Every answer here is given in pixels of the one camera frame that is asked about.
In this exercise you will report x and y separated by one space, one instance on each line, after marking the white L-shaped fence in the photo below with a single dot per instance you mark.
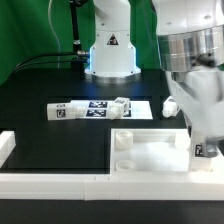
136 185

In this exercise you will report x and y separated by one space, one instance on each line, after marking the white tag sheet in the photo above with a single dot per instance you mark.
98 109

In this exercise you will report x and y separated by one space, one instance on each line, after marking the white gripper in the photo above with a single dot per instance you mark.
201 98

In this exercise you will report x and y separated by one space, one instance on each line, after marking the white square tabletop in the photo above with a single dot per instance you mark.
157 150

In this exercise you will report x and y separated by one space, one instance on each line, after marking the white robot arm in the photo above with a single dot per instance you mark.
190 40

